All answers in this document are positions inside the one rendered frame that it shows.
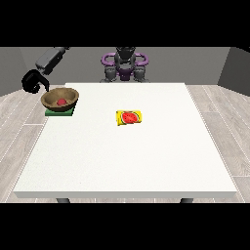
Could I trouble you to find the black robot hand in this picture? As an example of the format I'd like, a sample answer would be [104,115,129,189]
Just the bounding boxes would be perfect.
[21,68,51,95]

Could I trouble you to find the brown wooden bowl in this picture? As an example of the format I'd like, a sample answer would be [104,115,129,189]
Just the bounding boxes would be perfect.
[40,87,80,113]

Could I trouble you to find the green square pad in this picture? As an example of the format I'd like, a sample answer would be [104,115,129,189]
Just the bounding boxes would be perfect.
[44,103,76,117]

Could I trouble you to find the yellow cup with melon print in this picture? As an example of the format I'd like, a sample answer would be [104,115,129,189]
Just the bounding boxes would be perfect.
[115,109,143,127]

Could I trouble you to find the grey robot trunk purple rings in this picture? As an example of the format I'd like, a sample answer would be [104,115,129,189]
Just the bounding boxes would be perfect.
[99,47,151,84]

